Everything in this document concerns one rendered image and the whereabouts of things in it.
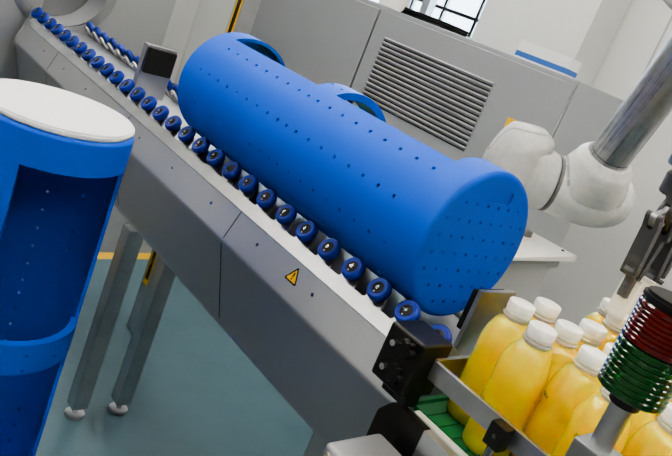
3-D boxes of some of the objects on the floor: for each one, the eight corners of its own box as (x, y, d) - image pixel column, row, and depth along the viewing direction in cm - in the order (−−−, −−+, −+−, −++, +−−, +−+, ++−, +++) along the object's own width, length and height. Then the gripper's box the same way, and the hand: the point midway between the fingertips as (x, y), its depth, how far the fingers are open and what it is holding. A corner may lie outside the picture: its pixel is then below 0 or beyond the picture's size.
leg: (122, 403, 228) (183, 227, 212) (129, 415, 224) (192, 236, 208) (105, 405, 224) (165, 226, 208) (112, 417, 220) (174, 235, 204)
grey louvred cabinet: (239, 193, 479) (316, -19, 442) (490, 386, 343) (630, 103, 306) (170, 187, 439) (248, -47, 402) (423, 401, 303) (575, 79, 267)
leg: (79, 407, 218) (139, 223, 202) (86, 420, 214) (148, 233, 198) (61, 409, 214) (120, 222, 198) (67, 422, 210) (129, 231, 194)
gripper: (693, 174, 113) (623, 304, 119) (647, 159, 102) (572, 303, 108) (740, 194, 108) (664, 329, 114) (696, 181, 97) (615, 331, 103)
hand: (630, 298), depth 110 cm, fingers closed on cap, 4 cm apart
